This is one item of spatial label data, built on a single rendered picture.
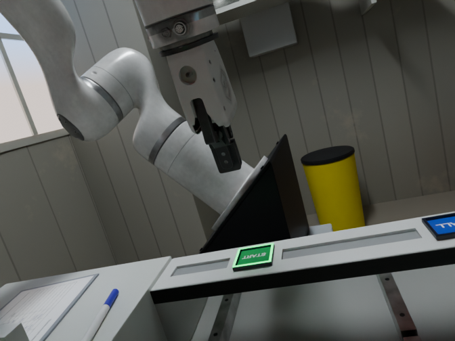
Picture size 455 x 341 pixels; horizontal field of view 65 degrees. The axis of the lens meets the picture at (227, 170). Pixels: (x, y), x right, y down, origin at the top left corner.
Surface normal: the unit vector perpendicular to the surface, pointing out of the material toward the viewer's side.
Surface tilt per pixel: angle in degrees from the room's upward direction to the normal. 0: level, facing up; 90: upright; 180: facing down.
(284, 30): 90
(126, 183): 90
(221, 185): 80
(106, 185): 90
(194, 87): 99
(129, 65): 70
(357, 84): 90
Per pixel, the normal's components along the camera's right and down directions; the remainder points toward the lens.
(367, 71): -0.23, 0.27
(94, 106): 0.69, 0.04
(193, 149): 0.14, -0.27
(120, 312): -0.27, -0.94
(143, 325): 0.94, -0.22
